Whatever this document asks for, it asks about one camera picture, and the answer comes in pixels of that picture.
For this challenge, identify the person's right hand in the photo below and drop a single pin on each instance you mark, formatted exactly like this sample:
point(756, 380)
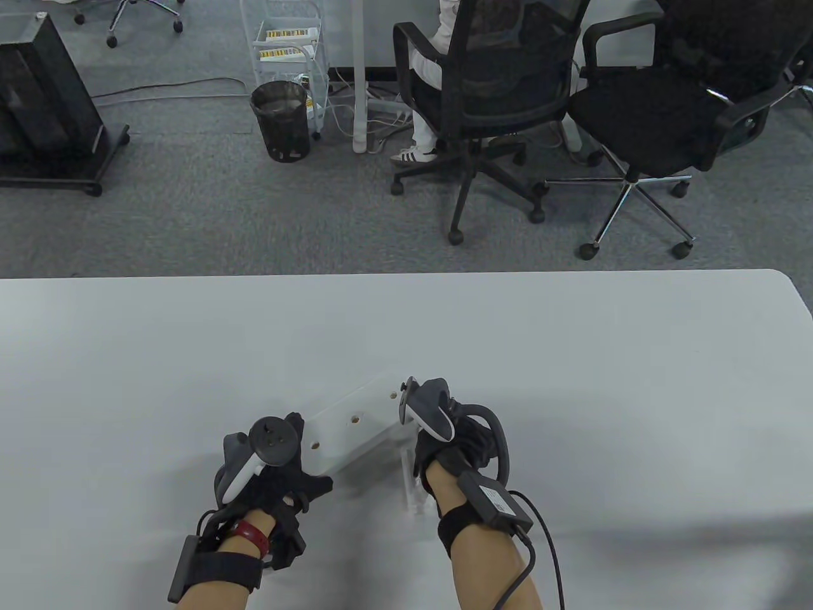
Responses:
point(463, 445)

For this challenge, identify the person's left hand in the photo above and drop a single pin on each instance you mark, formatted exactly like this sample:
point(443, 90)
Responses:
point(270, 486)

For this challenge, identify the person's left thumb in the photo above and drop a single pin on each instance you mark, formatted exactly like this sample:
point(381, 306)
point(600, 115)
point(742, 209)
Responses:
point(316, 487)

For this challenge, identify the person's right thumb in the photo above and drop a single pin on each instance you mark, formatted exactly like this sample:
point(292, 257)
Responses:
point(422, 459)

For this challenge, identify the white board with holes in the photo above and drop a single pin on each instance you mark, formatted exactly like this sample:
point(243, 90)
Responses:
point(356, 426)

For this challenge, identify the person's right forearm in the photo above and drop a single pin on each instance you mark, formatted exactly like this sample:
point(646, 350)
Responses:
point(486, 565)

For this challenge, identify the person's left forearm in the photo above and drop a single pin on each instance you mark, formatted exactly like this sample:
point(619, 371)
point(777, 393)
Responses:
point(222, 581)

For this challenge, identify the grey white right hand controller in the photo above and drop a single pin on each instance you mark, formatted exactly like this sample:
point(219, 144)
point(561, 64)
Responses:
point(429, 406)

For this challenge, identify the grey white hand controller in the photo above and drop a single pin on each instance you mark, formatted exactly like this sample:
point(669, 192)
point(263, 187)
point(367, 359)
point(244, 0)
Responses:
point(257, 448)
point(429, 406)

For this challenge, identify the grey white left hand controller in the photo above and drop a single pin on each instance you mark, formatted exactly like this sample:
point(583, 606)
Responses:
point(257, 448)

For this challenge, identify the red wristband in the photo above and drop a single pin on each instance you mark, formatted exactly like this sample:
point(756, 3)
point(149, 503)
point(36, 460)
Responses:
point(253, 537)

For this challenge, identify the black mesh waste bin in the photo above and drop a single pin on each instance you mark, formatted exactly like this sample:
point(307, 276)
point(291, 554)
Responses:
point(281, 121)

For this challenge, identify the black mesh office chair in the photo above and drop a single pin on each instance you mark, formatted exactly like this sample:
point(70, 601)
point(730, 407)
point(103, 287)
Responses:
point(489, 95)

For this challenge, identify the white table leg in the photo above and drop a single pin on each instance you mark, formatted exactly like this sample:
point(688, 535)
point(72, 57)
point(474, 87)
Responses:
point(360, 70)

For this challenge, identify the black chair with chrome base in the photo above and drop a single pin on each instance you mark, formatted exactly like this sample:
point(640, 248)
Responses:
point(660, 121)

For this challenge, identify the black cabinet on base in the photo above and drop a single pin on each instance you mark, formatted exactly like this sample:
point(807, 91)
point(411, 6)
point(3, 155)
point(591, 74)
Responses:
point(44, 108)

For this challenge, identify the office chair wheeled base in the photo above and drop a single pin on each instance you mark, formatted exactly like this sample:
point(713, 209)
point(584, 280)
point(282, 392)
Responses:
point(136, 16)

